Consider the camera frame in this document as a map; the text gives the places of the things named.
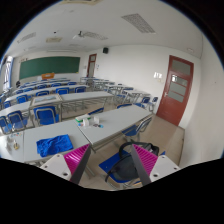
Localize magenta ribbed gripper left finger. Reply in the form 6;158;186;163
41;144;91;184

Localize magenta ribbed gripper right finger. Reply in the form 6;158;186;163
131;144;180;186

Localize blue towel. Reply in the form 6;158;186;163
36;134;73;157

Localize grey desk with towel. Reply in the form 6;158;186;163
23;120;88;163

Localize black backpack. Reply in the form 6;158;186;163
105;141;161;183

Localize blue chair under backpack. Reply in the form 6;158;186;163
98;149;167;190

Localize blue chair beside right desk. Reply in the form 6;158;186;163
122;117;152;142

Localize green white box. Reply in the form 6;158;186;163
75;114;91;122

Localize white small container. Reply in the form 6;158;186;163
94;116;100;125

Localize blue chair second row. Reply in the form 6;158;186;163
33;105;59;125
7;110;28;130

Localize grey desk right front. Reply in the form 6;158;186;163
76;105;152;151

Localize grey desk far left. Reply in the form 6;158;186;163
0;131;24;162

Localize small bottles on left desk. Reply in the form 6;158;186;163
5;133;20;151

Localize grey desk second row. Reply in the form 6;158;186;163
61;91;113;111

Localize blue chair left second row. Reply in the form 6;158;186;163
7;110;28;130

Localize red-brown door near right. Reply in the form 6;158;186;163
157;56;194;126

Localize red-brown door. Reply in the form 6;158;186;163
87;54;97;77
157;56;194;126

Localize orange lectern object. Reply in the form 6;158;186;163
41;73;55;80

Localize green chalkboard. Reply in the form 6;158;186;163
19;56;80;79

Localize red-brown far door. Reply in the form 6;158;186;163
87;54;97;77

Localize ceiling projector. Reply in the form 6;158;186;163
72;31;85;39

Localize ceiling vent panel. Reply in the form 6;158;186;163
122;13;155;34

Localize black wall speaker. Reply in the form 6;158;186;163
103;47;109;54

